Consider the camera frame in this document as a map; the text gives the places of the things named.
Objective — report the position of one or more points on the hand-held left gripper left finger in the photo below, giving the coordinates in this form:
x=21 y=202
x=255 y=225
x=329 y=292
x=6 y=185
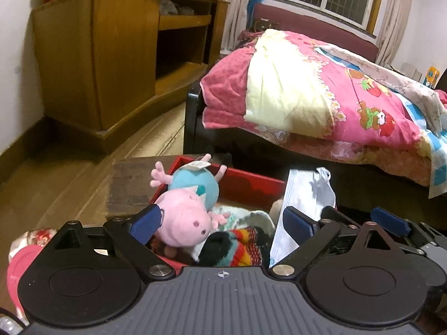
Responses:
x=146 y=223

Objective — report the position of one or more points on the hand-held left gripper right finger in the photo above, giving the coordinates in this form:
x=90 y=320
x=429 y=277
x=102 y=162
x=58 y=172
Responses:
x=297 y=223

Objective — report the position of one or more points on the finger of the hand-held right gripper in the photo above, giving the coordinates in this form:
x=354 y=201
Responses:
x=389 y=221
x=338 y=218

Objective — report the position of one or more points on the white plush toy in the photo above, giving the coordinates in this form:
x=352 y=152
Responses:
x=276 y=209

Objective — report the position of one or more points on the pack of blue face masks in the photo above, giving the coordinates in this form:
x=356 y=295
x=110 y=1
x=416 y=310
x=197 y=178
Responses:
x=300 y=195

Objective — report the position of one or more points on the pink pig plush toy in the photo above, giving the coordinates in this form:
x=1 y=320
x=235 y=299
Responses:
x=181 y=220

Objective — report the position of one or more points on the mint green towel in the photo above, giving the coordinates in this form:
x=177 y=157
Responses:
x=256 y=218

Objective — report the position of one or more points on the colourful striped sock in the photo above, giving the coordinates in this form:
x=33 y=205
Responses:
x=246 y=247

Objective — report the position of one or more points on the red cardboard box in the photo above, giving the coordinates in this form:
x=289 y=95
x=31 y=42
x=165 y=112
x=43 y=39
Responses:
x=251 y=185

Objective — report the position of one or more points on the black knit cloth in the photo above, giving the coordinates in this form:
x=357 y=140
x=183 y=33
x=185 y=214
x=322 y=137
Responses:
x=214 y=249

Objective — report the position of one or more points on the blue checked blanket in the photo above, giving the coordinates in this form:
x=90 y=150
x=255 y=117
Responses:
x=436 y=160

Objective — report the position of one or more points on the pink cartoon quilt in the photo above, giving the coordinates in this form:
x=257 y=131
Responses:
x=349 y=111

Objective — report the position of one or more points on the dark wooden bed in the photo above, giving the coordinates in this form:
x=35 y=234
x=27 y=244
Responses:
x=192 y=118

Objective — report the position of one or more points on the pink lidded plastic jar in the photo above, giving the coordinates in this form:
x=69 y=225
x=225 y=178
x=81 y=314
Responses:
x=17 y=279

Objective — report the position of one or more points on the small orange box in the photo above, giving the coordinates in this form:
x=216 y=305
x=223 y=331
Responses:
x=431 y=76

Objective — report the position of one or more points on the wooden cabinet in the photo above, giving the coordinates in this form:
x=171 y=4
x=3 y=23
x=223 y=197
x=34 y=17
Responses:
x=104 y=59

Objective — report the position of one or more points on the beige curtain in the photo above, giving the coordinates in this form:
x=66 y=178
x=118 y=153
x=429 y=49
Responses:
x=235 y=7
x=396 y=17

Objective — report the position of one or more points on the grey bundle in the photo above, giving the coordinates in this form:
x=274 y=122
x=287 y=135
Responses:
x=176 y=7

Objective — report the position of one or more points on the blue cloth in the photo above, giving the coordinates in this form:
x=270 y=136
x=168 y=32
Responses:
x=254 y=5

